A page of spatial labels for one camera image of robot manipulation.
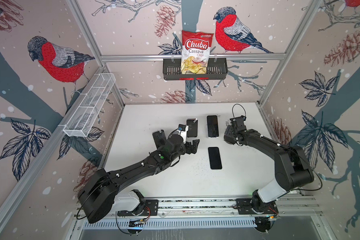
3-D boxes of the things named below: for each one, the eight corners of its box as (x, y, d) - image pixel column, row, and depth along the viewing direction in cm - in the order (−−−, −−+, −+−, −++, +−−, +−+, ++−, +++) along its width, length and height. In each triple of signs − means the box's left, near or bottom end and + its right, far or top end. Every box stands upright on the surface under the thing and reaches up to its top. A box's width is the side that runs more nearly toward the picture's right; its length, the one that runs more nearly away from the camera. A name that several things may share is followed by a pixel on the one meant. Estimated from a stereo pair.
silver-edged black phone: (207, 140, 100) (209, 131, 92) (205, 124, 108) (207, 115, 100) (217, 140, 100) (219, 131, 92) (214, 124, 108) (216, 115, 100)
